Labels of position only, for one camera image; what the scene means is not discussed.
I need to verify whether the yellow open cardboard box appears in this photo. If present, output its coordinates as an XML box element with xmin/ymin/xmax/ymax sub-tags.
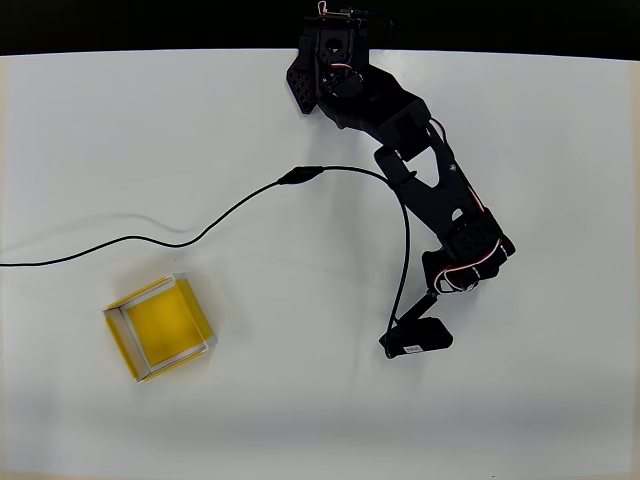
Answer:
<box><xmin>103</xmin><ymin>272</ymin><xmax>219</xmax><ymax>385</ymax></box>

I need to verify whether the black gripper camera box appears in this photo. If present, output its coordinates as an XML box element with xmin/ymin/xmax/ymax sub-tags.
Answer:
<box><xmin>378</xmin><ymin>291</ymin><xmax>455</xmax><ymax>362</ymax></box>

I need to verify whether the black camera cable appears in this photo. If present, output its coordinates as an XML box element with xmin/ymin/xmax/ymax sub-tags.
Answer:
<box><xmin>0</xmin><ymin>164</ymin><xmax>413</xmax><ymax>332</ymax></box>

